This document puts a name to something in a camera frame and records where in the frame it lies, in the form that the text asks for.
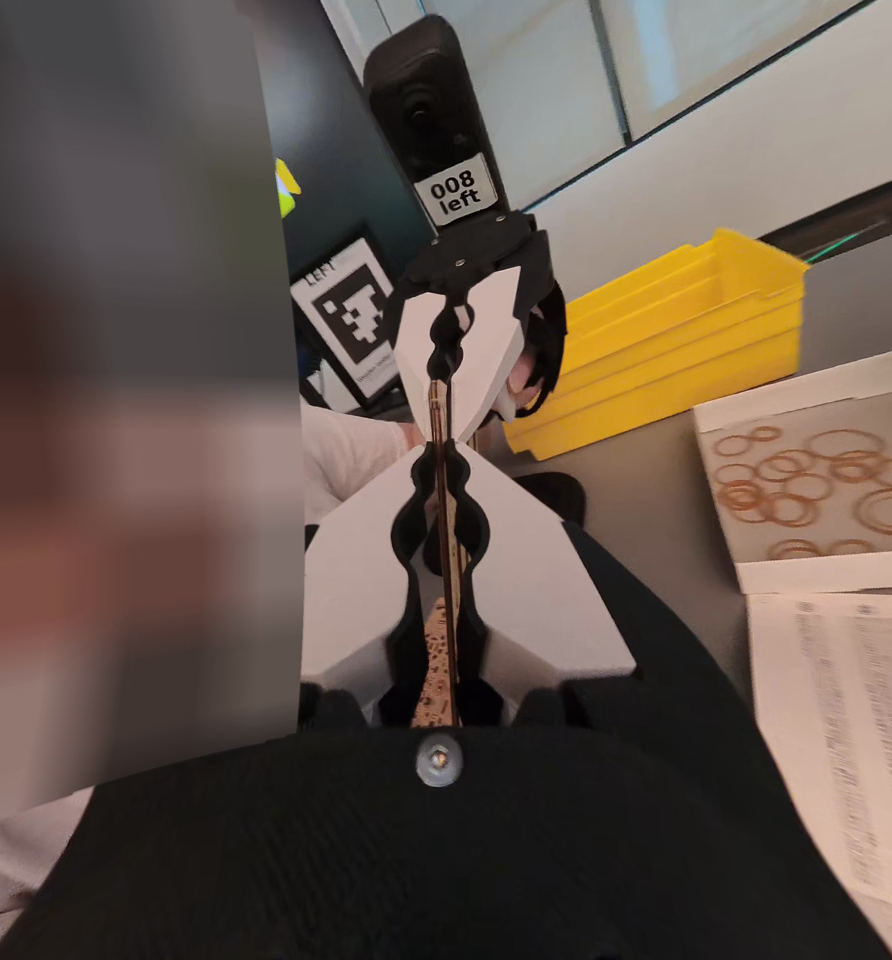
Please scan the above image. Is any paper instruction booklet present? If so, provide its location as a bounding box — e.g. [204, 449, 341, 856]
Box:
[746, 592, 892, 960]

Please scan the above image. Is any yellow plastic bin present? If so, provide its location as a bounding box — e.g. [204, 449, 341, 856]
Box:
[502, 227, 811, 462]

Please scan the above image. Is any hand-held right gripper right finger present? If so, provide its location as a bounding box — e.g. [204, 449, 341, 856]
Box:
[449, 441, 637, 725]

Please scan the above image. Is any frosted glass window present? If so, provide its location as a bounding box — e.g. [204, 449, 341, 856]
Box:
[318, 0, 867, 207]

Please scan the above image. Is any laser-cut wooden parts sheet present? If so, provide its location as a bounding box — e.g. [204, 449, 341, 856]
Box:
[408, 378, 468, 729]

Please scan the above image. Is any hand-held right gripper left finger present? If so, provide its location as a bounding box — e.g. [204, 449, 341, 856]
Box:
[299, 442, 441, 725]

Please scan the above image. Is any black and white marker sign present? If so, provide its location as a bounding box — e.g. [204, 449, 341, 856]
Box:
[288, 227, 410, 412]

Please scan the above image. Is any person's left forearm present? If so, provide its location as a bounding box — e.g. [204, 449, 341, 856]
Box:
[301, 405, 417, 526]

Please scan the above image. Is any person's left hand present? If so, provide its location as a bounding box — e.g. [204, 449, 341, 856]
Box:
[507, 346, 548, 412]

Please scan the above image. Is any pile of rubber bands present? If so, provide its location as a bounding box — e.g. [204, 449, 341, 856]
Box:
[714, 425, 892, 562]

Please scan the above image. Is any black panel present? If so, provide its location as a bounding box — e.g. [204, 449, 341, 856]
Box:
[254, 0, 436, 279]

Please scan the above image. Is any white cardboard tray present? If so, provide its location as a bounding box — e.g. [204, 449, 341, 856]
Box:
[692, 341, 892, 597]

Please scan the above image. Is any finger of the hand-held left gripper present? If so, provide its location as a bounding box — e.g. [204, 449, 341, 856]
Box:
[446, 264, 526, 451]
[392, 291, 458, 450]

